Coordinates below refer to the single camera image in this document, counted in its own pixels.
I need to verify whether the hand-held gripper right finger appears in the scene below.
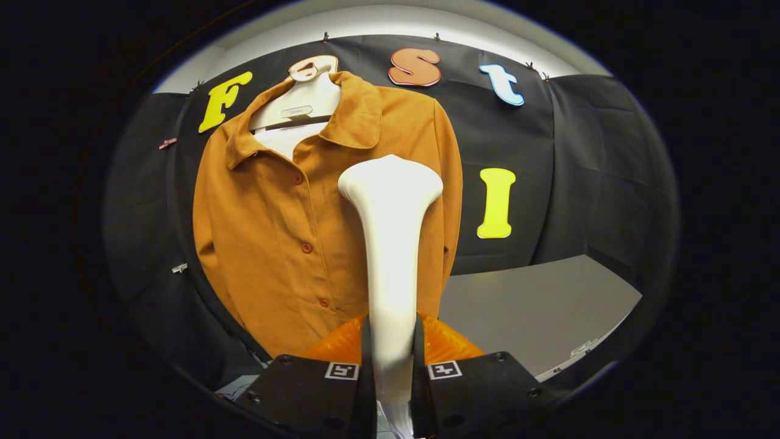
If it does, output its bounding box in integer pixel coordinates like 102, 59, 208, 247
412, 312, 561, 439

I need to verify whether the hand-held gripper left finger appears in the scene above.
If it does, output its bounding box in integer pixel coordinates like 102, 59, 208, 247
235, 312, 377, 439

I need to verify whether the white garment steamer head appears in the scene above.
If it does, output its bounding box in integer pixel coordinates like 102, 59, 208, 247
338, 154, 444, 405

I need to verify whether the orange button-up shirt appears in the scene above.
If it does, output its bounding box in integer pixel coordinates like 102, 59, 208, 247
193, 71, 464, 360

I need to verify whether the grey cabinet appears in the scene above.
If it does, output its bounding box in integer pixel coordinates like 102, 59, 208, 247
438, 254, 644, 383

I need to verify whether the black backdrop cloth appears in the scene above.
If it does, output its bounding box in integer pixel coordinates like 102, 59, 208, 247
104, 34, 681, 392

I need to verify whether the white mannequin torso form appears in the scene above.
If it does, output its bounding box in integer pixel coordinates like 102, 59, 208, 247
248, 59, 342, 162

